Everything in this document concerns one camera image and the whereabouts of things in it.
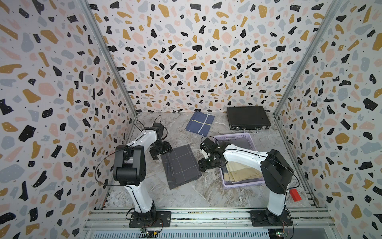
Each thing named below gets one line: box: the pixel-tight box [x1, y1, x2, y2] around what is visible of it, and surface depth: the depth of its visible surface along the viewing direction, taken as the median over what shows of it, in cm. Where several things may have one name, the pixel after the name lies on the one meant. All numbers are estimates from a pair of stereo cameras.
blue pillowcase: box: [184, 111, 215, 137], surface depth 118 cm
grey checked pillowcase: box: [160, 143, 202, 190], surface depth 92 cm
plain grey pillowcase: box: [223, 136, 253, 151], surface depth 101 cm
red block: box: [289, 188, 302, 202], surface depth 82 cm
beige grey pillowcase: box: [223, 161, 264, 183], surface depth 85 cm
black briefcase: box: [226, 106, 272, 134], surface depth 120 cm
